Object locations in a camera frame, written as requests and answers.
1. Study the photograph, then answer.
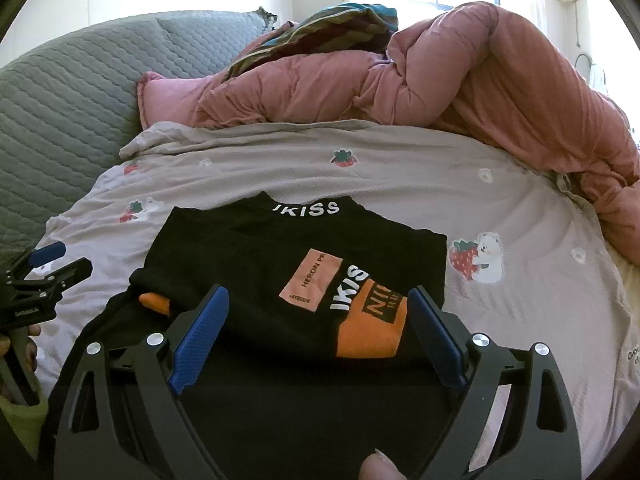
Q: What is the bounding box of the cream bed mattress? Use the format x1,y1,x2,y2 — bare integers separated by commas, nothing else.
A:
607,240,640,311

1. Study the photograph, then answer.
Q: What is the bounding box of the person's right hand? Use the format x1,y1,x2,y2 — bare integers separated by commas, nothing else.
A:
359,449,403,480

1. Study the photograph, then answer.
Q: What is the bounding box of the grey quilted headboard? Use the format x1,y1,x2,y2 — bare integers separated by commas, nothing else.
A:
0,7,278,266

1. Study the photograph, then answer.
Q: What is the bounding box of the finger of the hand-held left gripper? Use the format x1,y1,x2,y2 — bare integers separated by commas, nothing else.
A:
4,241,67,281
30,257,93,293

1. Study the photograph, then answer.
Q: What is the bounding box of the person's left hand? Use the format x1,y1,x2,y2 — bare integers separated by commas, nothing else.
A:
0,324,43,376

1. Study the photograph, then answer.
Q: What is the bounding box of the black sweater with orange cuffs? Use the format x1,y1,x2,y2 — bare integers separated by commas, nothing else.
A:
40,191,493,480

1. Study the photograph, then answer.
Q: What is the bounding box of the person's left forearm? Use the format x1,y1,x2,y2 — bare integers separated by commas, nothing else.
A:
0,394,49,461

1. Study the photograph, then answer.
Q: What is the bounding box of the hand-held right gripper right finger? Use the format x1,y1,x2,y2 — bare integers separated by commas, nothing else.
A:
407,285,583,480

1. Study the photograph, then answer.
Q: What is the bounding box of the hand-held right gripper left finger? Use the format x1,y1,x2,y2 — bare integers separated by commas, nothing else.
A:
52,284,231,480

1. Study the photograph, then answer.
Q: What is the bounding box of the striped dark cloth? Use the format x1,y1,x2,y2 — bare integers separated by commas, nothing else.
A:
227,2,401,78

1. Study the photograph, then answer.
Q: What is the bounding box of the strawberry printed bed sheet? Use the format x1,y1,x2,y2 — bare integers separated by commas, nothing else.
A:
32,119,636,461

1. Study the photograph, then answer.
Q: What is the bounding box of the pink duvet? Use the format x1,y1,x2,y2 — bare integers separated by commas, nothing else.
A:
136,1,640,251

